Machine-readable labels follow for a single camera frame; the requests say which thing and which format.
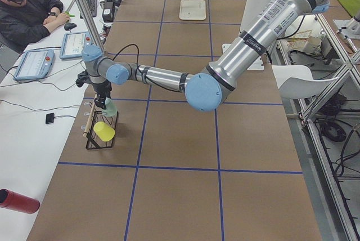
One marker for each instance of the near blue teach pendant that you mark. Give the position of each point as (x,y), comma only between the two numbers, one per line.
(34,64)

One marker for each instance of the black computer mouse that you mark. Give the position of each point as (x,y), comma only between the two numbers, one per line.
(69,26)

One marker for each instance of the black power adapter box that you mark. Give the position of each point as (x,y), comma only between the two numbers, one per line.
(108,11)

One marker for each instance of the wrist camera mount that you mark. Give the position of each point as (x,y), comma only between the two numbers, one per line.
(82,78)

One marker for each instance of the red bottle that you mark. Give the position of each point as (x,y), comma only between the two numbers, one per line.
(18,202)

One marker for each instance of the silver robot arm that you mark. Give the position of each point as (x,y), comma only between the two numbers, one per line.
(196,48)

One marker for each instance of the far blue teach pendant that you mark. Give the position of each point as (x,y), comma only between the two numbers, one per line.
(73,44)

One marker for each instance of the mint green plastic cup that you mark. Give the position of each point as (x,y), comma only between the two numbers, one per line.
(110,109)

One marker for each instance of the white plastic chair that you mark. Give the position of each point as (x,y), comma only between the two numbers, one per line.
(296,81)

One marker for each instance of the aluminium frame post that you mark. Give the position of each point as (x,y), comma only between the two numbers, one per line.
(90,24)

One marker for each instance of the wooden dowel rack handle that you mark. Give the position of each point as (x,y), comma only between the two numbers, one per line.
(90,115)

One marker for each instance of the black keyboard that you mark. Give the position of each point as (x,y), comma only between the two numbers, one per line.
(92,4)

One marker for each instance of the seated person in black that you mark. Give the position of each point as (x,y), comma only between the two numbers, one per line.
(24,22)

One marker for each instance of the cream rectangular tray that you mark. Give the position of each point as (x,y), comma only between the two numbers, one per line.
(192,10)

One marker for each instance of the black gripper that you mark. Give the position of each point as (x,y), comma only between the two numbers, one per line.
(103,88)

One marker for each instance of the blue teach pendant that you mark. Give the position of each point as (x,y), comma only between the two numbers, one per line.
(34,64)
(73,44)

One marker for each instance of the black wire cup rack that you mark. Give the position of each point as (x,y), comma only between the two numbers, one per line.
(93,141)

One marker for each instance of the yellow plastic cup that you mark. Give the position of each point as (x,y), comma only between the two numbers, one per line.
(104,131)

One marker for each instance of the brown paper table mat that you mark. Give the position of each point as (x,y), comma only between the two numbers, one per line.
(175,173)

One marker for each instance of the small black puck device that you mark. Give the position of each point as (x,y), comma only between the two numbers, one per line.
(50,117)

